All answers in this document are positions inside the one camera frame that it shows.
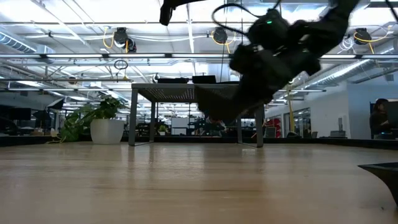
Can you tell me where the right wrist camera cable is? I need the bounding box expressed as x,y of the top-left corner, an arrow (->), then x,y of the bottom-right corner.
211,0 -> 282,37

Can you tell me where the person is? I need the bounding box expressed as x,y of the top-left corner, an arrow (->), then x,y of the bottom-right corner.
369,98 -> 392,140

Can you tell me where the dark desk monitor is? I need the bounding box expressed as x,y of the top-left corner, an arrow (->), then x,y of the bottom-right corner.
7,107 -> 32,121

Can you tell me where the black ceiling cable reel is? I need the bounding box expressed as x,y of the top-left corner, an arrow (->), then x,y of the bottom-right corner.
212,27 -> 229,45
113,27 -> 137,54
353,27 -> 373,46

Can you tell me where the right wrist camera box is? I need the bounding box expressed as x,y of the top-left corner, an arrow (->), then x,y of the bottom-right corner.
247,8 -> 292,50

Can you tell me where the silver ventilation duct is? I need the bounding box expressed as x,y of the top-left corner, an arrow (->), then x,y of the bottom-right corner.
303,57 -> 398,91
0,30 -> 57,55

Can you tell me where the grey perforated metal shelf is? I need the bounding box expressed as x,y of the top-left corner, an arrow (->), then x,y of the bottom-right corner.
128,82 -> 264,148

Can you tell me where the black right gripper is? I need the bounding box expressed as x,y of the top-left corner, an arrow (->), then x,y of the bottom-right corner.
229,42 -> 322,122

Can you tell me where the green plant in white pot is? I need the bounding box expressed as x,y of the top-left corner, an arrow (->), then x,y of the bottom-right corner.
46,95 -> 127,146

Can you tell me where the hanging black cable loop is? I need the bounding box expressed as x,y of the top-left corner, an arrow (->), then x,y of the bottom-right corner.
113,58 -> 129,71

